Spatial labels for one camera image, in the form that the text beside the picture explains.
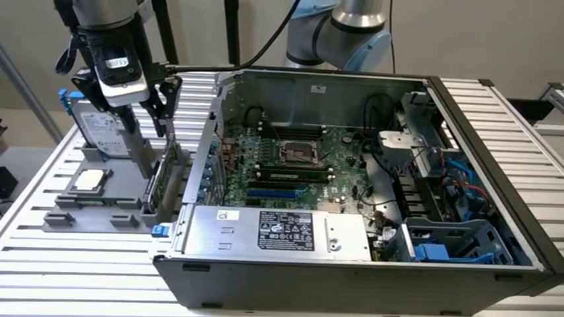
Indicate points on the aluminium frame with black panel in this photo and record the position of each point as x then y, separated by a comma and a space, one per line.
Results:
545, 105

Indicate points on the black RAM stick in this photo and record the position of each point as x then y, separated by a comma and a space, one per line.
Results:
292, 175

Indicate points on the grey disk bay cage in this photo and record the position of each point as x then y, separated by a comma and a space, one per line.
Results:
453, 241

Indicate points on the blue disk connector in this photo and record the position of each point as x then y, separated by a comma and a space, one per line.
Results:
433, 252

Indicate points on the green motherboard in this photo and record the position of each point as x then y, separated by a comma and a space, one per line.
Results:
348, 165

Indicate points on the silver metal drive bracket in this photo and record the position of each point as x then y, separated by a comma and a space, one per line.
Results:
413, 132

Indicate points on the small silver heatsink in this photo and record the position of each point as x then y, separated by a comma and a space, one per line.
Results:
331, 208

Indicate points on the silver power supply unit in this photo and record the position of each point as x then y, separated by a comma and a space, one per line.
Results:
273, 231

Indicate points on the blue expansion slot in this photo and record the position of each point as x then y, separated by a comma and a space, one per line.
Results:
275, 193

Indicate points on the silver hard disk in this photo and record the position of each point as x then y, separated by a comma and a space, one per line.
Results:
99, 127

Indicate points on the aluminium frame post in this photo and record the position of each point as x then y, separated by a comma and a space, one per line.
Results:
27, 86

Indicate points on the blue case latch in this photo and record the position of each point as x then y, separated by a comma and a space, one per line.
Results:
160, 230

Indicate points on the black box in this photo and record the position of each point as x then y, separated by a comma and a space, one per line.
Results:
7, 181

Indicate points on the grey parts rack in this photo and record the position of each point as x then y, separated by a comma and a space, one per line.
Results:
109, 195

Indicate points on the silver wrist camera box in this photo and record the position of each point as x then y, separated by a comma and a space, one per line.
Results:
125, 79

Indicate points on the black open PC case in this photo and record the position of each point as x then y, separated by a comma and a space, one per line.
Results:
308, 280

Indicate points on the silver CPU chip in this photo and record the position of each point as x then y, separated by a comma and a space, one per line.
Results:
91, 180

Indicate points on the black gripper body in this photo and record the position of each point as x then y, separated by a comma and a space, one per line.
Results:
88, 90

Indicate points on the green graphics card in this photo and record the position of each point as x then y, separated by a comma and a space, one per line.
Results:
165, 178

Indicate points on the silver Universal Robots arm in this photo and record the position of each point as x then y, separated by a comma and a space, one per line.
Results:
352, 29

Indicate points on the black stand pole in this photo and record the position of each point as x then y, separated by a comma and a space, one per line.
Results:
232, 33
167, 33

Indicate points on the CPU socket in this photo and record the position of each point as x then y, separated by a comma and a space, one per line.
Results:
297, 150

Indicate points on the blue disk caddy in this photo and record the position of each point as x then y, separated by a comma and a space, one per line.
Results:
65, 99

